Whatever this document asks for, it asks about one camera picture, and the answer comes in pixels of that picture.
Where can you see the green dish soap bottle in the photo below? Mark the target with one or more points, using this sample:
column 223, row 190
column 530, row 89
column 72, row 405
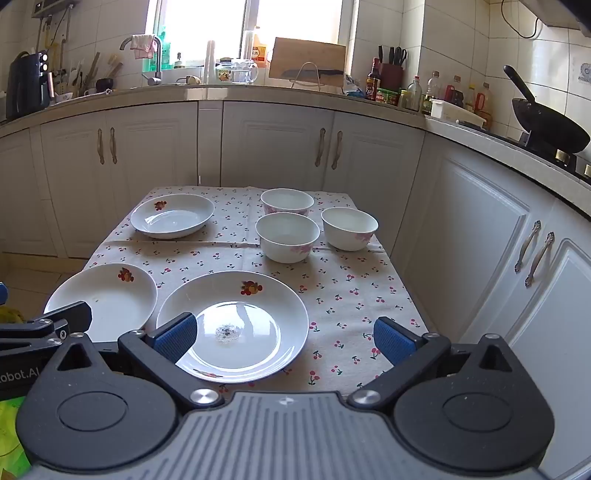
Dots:
column 165, row 50

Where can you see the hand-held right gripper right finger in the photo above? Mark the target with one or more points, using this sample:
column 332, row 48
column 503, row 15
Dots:
column 395, row 342

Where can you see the wooden cutting board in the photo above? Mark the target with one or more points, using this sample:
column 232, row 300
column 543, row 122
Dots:
column 307, row 53

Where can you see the black kitchen scissors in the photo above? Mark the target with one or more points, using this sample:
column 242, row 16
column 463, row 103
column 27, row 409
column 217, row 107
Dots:
column 400, row 55

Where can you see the orange bottle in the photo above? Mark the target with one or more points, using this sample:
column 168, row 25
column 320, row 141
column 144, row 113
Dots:
column 259, row 50

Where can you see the kitchen cleaver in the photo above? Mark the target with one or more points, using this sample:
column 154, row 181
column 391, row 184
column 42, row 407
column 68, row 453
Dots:
column 314, row 72

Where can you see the black gas stove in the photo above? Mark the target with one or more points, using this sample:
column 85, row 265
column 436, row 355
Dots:
column 538, row 146

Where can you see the glass teapot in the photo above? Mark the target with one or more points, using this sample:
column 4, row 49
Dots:
column 235, row 71

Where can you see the white fruit print plate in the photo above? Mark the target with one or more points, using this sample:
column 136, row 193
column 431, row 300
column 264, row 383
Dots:
column 258, row 323
column 106, row 300
column 173, row 217

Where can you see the green jar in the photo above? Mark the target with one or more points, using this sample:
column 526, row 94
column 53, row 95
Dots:
column 387, row 97

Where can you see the dark soy sauce bottle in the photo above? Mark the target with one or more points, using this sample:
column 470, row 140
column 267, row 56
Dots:
column 373, row 83

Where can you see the range hood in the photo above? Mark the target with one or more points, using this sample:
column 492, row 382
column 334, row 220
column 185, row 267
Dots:
column 563, row 11

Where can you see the kitchen window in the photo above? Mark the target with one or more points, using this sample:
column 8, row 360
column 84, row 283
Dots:
column 198, row 27

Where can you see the clear plastic cup stack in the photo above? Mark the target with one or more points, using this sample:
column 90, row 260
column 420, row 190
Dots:
column 210, row 62

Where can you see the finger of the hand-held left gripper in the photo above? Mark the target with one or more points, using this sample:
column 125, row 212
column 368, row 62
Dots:
column 69, row 316

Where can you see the blue white plastic bag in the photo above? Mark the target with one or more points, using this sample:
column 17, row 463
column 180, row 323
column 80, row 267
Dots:
column 354, row 87

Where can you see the white plastic tray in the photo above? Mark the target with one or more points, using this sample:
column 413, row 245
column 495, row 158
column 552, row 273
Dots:
column 455, row 113

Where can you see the dark red knife holder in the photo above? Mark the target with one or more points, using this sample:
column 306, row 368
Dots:
column 391, row 76

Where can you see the pink cloth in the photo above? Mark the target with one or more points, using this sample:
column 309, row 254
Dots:
column 142, row 46

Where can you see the black wok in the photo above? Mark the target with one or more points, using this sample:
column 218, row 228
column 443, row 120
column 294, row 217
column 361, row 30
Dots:
column 549, row 127

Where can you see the yellow green printed bag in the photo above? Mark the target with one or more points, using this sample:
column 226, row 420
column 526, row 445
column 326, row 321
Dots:
column 9, row 438

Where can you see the silver faucet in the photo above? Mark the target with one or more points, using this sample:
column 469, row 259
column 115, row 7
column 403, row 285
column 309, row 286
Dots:
column 158, row 60

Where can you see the cherry print tablecloth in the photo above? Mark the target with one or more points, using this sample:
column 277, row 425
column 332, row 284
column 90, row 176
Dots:
column 341, row 286

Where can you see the white pink floral bowl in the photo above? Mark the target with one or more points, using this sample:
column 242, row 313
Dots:
column 349, row 228
column 287, row 237
column 287, row 201

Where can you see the clear glass bottle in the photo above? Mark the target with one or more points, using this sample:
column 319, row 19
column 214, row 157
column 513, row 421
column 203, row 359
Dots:
column 415, row 97

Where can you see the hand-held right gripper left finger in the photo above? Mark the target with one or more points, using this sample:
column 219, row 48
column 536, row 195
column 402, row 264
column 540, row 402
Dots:
column 175, row 336

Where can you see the kitchen utensils group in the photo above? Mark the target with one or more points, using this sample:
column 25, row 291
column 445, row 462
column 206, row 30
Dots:
column 94, row 67

